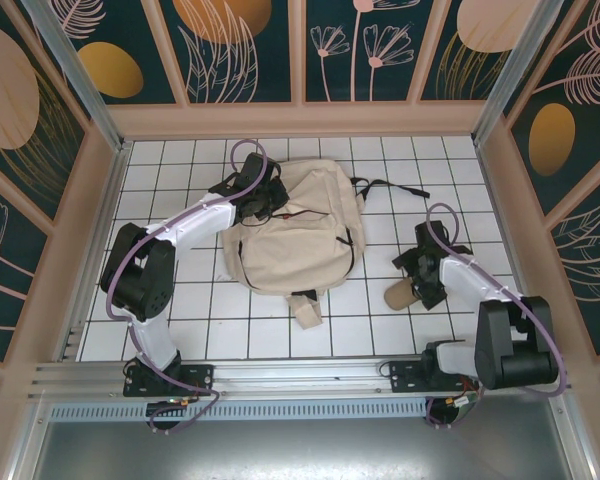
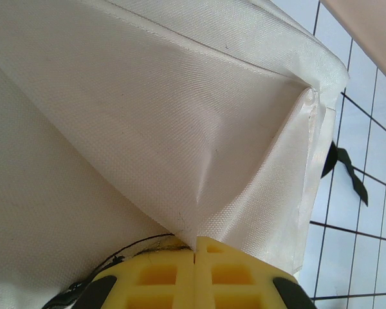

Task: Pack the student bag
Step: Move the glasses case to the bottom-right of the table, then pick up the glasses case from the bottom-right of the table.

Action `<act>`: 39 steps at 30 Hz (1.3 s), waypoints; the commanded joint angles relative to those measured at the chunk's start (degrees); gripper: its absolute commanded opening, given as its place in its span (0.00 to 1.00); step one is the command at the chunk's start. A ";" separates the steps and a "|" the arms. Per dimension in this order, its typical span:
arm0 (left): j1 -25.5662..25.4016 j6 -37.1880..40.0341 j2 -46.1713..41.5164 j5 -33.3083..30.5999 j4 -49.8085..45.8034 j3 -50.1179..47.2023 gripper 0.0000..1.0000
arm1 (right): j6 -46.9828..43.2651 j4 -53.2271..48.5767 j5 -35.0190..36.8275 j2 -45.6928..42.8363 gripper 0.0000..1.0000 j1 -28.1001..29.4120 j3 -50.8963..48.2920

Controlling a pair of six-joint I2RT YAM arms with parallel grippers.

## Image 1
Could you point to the tan cylindrical pencil case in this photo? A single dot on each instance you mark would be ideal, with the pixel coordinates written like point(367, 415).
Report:
point(397, 297)

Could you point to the beige canvas backpack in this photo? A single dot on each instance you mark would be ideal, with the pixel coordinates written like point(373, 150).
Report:
point(290, 250)

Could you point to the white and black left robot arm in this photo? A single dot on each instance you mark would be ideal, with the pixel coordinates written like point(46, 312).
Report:
point(200, 225)

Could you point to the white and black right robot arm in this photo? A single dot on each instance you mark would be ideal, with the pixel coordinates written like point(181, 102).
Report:
point(470, 280)

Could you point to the grey metal sheet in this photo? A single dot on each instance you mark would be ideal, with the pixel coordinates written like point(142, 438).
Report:
point(305, 450)

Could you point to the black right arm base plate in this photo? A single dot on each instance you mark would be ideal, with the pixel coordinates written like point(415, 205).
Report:
point(402, 375)

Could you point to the aluminium side rail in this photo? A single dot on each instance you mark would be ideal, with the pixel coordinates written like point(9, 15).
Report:
point(119, 165)
point(496, 200)

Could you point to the aluminium mounting rail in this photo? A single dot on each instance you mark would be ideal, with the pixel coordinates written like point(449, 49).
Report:
point(300, 377)

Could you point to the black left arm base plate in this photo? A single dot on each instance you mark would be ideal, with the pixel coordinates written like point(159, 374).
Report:
point(200, 377)

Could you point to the aluminium frame post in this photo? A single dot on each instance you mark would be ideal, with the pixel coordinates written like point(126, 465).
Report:
point(72, 65)
point(525, 65)

